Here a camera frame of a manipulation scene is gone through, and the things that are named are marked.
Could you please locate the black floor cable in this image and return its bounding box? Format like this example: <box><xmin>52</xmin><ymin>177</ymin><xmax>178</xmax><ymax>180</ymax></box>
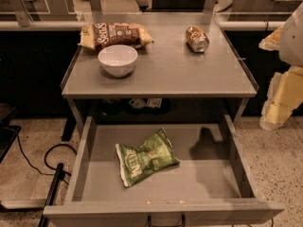
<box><xmin>3</xmin><ymin>126</ymin><xmax>78</xmax><ymax>185</ymax></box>

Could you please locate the gold soda can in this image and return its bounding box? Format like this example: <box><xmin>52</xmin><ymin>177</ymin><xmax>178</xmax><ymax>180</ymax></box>
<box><xmin>186</xmin><ymin>26</ymin><xmax>209</xmax><ymax>53</ymax></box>

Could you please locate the black floor rail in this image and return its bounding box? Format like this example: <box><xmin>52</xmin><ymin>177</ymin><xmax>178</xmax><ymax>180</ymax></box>
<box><xmin>38</xmin><ymin>163</ymin><xmax>63</xmax><ymax>227</ymax></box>

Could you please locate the grey counter cabinet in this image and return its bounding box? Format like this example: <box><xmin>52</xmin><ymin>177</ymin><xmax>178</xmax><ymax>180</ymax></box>
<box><xmin>62</xmin><ymin>12</ymin><xmax>258</xmax><ymax>129</ymax></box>

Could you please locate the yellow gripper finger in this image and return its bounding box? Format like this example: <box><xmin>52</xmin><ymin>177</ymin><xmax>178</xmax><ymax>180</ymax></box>
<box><xmin>258</xmin><ymin>26</ymin><xmax>282</xmax><ymax>51</ymax></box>
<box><xmin>259</xmin><ymin>66</ymin><xmax>303</xmax><ymax>131</ymax></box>

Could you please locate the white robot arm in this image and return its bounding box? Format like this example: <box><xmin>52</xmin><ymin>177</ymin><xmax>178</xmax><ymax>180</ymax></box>
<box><xmin>258</xmin><ymin>3</ymin><xmax>303</xmax><ymax>131</ymax></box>

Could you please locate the brown and yellow chip bag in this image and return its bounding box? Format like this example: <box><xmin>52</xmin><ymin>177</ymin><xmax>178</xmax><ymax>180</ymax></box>
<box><xmin>80</xmin><ymin>23</ymin><xmax>153</xmax><ymax>50</ymax></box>

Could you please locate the black drawer handle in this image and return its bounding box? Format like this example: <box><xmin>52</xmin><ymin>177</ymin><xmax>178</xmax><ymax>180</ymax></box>
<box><xmin>147</xmin><ymin>214</ymin><xmax>186</xmax><ymax>227</ymax></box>

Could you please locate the grey open drawer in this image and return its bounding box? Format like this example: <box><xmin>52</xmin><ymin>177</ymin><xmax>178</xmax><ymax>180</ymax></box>
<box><xmin>44</xmin><ymin>116</ymin><xmax>284</xmax><ymax>227</ymax></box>

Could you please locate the white ceramic bowl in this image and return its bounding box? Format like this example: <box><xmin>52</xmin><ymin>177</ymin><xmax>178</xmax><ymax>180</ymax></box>
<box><xmin>98</xmin><ymin>44</ymin><xmax>138</xmax><ymax>78</ymax></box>

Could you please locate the white horizontal rail pipe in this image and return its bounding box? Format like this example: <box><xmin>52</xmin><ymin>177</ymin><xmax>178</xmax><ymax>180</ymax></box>
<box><xmin>0</xmin><ymin>20</ymin><xmax>287</xmax><ymax>32</ymax></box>

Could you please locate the green jalapeno chip bag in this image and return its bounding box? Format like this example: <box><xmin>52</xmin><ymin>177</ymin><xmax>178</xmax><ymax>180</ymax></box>
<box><xmin>116</xmin><ymin>128</ymin><xmax>180</xmax><ymax>187</ymax></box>

